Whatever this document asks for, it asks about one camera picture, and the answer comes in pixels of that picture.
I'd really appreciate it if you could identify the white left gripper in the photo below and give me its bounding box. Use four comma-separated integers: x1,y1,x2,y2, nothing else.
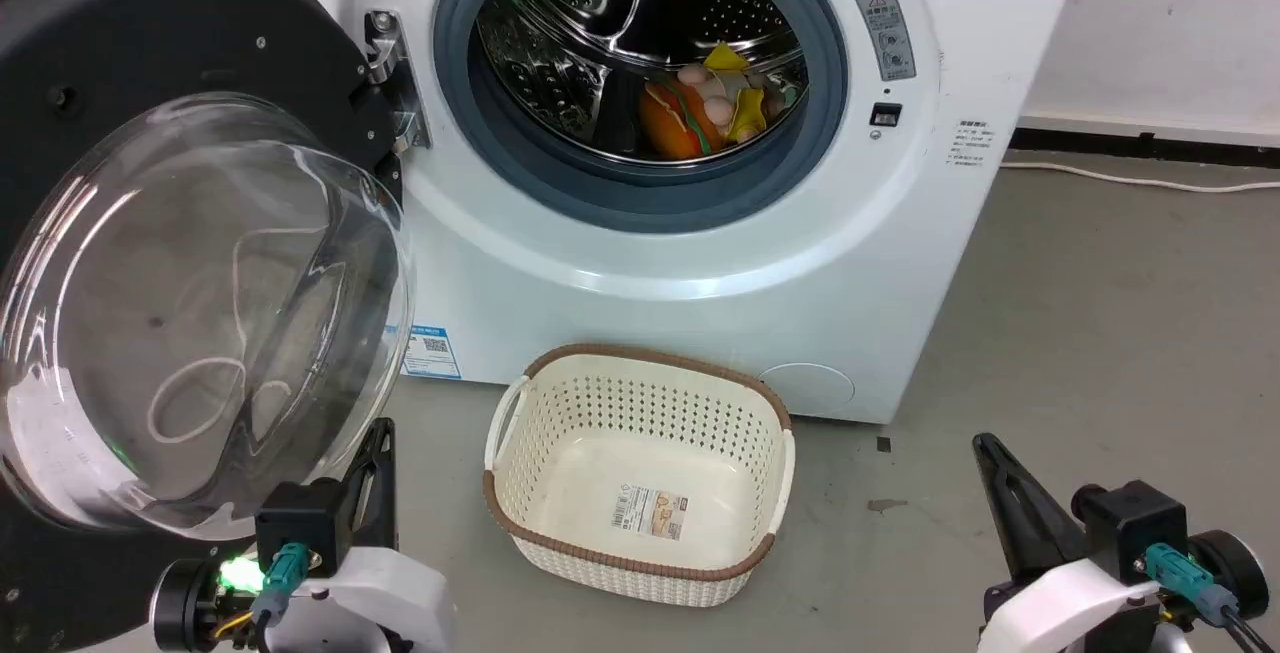
268,418,458,653

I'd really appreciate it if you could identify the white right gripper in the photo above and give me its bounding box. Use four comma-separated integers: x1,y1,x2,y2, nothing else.
972,432,1167,653

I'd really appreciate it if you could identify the black round glass washer door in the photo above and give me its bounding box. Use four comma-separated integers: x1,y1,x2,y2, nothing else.
0,0,418,652

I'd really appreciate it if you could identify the white front-load washing machine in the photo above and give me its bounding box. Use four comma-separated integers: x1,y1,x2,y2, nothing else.
225,0,1093,426

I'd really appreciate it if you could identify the metal door hinge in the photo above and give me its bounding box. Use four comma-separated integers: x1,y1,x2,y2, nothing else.
363,10,432,153

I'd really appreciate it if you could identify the blue energy label sticker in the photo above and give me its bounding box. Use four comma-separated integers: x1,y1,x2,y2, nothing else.
402,325,463,380

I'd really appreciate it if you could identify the round white filter cover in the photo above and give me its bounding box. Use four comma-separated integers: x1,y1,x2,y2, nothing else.
757,363,856,414

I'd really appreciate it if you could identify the cream plastic laundry basket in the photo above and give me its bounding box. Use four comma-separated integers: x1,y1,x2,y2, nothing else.
483,342,797,608

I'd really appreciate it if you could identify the product label sticker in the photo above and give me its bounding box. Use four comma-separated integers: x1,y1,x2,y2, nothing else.
612,485,692,541

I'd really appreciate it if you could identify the printed text sticker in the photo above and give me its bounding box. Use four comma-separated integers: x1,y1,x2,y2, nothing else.
946,118,999,168

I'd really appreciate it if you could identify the black baseboard strip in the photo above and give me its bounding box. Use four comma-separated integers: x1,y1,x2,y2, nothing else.
1008,127,1280,171

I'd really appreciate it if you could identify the orange hamburger plush toy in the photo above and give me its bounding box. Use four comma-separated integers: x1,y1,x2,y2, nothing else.
639,81,725,160

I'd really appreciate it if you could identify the grey warning label plate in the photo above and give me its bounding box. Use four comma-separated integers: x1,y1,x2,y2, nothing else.
855,0,917,83

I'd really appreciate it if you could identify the doll with yellow clothes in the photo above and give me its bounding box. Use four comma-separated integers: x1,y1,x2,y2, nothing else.
677,41,801,145

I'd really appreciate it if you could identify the stainless steel washer drum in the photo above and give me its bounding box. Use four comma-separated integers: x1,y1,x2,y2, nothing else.
474,0,809,166

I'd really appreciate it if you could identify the teal left cable connector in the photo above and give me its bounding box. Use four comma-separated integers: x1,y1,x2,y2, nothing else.
252,541,309,626

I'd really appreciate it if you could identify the teal cable connector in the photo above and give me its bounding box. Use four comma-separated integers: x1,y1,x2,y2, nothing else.
252,541,309,626
1143,542,1243,628

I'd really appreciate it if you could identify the teal right cable connector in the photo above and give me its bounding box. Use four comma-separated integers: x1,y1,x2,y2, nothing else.
1143,542,1243,628

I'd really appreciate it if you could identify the white cable on floor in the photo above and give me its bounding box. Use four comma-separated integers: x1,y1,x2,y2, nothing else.
1000,161,1280,194

